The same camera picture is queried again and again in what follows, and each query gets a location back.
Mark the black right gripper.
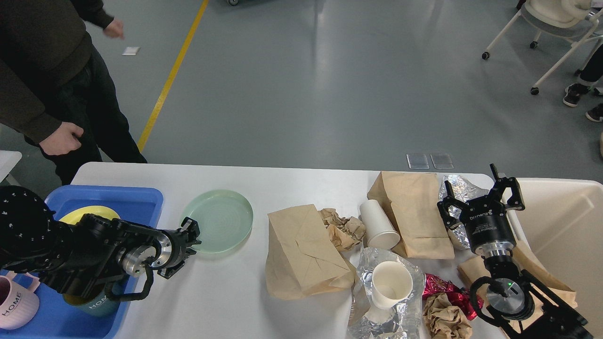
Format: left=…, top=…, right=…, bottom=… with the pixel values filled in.
left=437, top=163, right=526, bottom=256

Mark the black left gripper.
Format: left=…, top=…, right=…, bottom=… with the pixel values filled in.
left=151, top=217, right=202, bottom=279

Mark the mint green plate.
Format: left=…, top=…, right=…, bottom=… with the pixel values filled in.
left=182, top=190, right=253, bottom=253

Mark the pink home mug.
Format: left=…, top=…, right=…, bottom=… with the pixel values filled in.
left=0, top=272, right=40, bottom=330

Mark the brown paper bag under arm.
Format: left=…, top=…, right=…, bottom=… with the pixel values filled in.
left=457, top=239, right=578, bottom=339

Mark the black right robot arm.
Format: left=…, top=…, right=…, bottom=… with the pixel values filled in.
left=437, top=164, right=592, bottom=339

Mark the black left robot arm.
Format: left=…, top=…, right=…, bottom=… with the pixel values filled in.
left=0, top=186, right=200, bottom=302

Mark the crumpled silver foil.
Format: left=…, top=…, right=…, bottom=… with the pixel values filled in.
left=439, top=174, right=489, bottom=250

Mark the flat brown paper bag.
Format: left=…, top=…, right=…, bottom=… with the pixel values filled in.
left=367, top=171, right=455, bottom=260

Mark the beige plastic bin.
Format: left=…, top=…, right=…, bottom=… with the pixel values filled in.
left=509, top=178, right=603, bottom=339

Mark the red foil wrapper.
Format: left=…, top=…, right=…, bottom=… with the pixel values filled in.
left=422, top=273, right=478, bottom=321

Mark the teal home mug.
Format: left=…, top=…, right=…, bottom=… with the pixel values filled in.
left=62, top=284, right=120, bottom=317

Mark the lying white paper cup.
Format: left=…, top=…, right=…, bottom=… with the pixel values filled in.
left=359, top=200, right=401, bottom=250

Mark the yellow plate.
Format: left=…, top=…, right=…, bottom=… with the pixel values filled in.
left=59, top=205, right=121, bottom=225

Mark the upright white paper cup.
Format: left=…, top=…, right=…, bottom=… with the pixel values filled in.
left=371, top=260, right=413, bottom=310

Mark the crumpled brown paper ball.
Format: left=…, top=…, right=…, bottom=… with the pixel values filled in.
left=423, top=293, right=473, bottom=339

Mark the large brown paper bag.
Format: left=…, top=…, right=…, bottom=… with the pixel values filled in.
left=265, top=204, right=356, bottom=300

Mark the silver foil bag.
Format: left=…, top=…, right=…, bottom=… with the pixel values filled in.
left=347, top=247, right=426, bottom=339

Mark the crumpled brown paper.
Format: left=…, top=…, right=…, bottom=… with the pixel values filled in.
left=318, top=208, right=366, bottom=252

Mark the blue plastic tray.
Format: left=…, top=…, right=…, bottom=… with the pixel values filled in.
left=0, top=185, right=163, bottom=339

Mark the person with black sneakers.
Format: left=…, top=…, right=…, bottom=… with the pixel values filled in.
left=563, top=47, right=603, bottom=107

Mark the white side table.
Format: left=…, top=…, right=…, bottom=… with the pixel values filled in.
left=0, top=150, right=22, bottom=186

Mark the person in dark clothes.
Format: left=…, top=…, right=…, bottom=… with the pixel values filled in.
left=0, top=0, right=147, bottom=185

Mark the white rolling chair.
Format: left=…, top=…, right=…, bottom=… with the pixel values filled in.
left=481, top=0, right=602, bottom=95

